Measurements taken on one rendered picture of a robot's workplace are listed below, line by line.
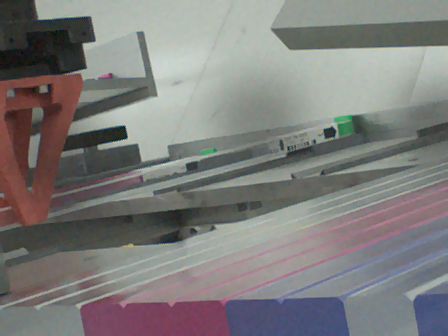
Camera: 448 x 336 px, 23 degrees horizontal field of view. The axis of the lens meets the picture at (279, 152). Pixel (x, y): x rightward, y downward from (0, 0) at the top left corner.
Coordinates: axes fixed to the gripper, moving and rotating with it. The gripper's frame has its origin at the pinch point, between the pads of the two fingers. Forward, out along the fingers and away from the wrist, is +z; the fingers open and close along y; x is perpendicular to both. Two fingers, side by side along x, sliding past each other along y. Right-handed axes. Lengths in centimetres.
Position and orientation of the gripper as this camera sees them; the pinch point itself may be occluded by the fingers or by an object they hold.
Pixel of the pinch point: (19, 209)
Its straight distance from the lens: 60.1
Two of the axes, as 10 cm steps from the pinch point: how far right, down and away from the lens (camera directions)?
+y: 7.5, -1.1, -6.5
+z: 1.8, 9.8, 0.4
